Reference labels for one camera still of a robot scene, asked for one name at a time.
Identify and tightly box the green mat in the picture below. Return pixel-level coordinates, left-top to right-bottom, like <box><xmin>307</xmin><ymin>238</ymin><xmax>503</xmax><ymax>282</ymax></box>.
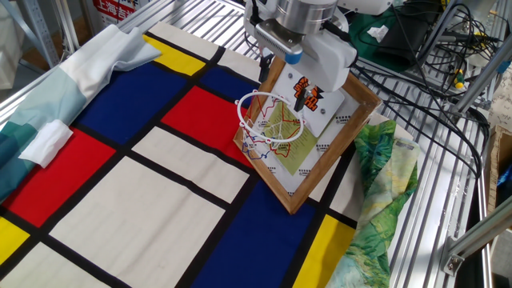
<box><xmin>342</xmin><ymin>7</ymin><xmax>441</xmax><ymax>74</ymax></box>

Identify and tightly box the aluminium strut beam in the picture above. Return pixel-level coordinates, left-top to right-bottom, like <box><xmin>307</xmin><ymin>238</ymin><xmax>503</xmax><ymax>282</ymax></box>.
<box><xmin>451</xmin><ymin>43</ymin><xmax>512</xmax><ymax>115</ymax></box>

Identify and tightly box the aluminium beam with bracket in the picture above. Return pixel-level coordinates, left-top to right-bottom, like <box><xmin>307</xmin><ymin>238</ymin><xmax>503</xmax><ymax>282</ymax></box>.
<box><xmin>439</xmin><ymin>207</ymin><xmax>512</xmax><ymax>277</ymax></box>

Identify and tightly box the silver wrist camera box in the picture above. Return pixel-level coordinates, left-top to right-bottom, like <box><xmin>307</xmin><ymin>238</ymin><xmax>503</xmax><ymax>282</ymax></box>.
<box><xmin>254</xmin><ymin>18</ymin><xmax>304</xmax><ymax>66</ymax></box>

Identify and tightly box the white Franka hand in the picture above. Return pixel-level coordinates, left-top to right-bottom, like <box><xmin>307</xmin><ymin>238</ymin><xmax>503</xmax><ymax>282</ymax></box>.
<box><xmin>258</xmin><ymin>34</ymin><xmax>358</xmax><ymax>114</ymax></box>

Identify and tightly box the cardboard box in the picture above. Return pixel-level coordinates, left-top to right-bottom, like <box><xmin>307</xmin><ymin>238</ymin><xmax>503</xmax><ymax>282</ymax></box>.
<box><xmin>486</xmin><ymin>124</ymin><xmax>512</xmax><ymax>217</ymax></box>

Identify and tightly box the white backboard with basketball logo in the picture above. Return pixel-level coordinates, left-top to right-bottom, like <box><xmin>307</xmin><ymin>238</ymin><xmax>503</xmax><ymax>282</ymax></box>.
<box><xmin>275</xmin><ymin>63</ymin><xmax>346</xmax><ymax>139</ymax></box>

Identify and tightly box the grey perforated metal upright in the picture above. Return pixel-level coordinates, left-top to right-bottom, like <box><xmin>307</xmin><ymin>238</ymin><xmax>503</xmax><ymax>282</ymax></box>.
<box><xmin>15</xmin><ymin>0</ymin><xmax>61</xmax><ymax>69</ymax></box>

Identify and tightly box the green floral cloth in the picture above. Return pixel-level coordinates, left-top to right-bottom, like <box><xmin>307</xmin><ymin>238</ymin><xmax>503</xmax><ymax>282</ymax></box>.
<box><xmin>326</xmin><ymin>119</ymin><xmax>421</xmax><ymax>288</ymax></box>

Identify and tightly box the wooden picture frame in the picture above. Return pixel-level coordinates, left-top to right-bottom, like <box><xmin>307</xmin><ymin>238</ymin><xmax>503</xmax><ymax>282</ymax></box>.
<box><xmin>232</xmin><ymin>55</ymin><xmax>382</xmax><ymax>216</ymax></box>

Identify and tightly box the colour block tablecloth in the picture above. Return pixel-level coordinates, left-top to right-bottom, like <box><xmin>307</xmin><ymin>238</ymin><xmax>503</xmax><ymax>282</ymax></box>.
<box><xmin>0</xmin><ymin>20</ymin><xmax>361</xmax><ymax>288</ymax></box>

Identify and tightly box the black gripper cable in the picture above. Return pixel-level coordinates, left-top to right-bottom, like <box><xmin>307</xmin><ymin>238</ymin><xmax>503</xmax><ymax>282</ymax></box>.
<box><xmin>322</xmin><ymin>19</ymin><xmax>359</xmax><ymax>67</ymax></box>

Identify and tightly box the black pouch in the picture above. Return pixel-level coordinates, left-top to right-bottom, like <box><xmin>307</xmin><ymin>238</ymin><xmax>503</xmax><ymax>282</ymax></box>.
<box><xmin>374</xmin><ymin>3</ymin><xmax>441</xmax><ymax>67</ymax></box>

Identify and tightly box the white folded tissue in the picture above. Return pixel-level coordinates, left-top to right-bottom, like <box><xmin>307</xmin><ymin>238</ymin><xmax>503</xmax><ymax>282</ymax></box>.
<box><xmin>18</xmin><ymin>118</ymin><xmax>74</xmax><ymax>169</ymax></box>

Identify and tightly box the white hoop with net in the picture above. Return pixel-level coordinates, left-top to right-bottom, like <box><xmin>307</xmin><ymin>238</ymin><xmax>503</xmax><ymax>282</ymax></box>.
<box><xmin>235</xmin><ymin>90</ymin><xmax>308</xmax><ymax>162</ymax></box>

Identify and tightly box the red white sign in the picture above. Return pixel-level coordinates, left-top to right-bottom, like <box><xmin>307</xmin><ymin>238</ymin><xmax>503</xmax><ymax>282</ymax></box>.
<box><xmin>92</xmin><ymin>0</ymin><xmax>139</xmax><ymax>27</ymax></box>

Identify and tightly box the black camera cable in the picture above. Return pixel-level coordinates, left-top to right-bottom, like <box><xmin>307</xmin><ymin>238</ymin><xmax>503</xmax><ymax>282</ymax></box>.
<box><xmin>247</xmin><ymin>0</ymin><xmax>262</xmax><ymax>27</ymax></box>

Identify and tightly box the blue plastic item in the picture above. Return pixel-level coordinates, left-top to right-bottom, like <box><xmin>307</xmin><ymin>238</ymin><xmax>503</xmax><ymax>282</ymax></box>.
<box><xmin>498</xmin><ymin>163</ymin><xmax>512</xmax><ymax>191</ymax></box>

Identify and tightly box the beige patterned cloth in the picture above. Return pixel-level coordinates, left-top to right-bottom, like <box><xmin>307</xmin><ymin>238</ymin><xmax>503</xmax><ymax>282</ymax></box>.
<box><xmin>488</xmin><ymin>66</ymin><xmax>512</xmax><ymax>133</ymax></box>

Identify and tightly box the pale blue teal cloth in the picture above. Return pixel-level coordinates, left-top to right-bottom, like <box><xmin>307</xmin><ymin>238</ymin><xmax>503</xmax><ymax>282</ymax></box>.
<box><xmin>0</xmin><ymin>24</ymin><xmax>162</xmax><ymax>205</ymax></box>

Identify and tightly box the white crumpled paper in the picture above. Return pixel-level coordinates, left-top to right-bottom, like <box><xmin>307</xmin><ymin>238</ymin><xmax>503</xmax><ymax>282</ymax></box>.
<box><xmin>366</xmin><ymin>24</ymin><xmax>390</xmax><ymax>43</ymax></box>

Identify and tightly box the black table cable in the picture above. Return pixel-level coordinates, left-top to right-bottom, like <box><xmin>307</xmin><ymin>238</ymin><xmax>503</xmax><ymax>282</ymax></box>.
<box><xmin>342</xmin><ymin>51</ymin><xmax>491</xmax><ymax>179</ymax></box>

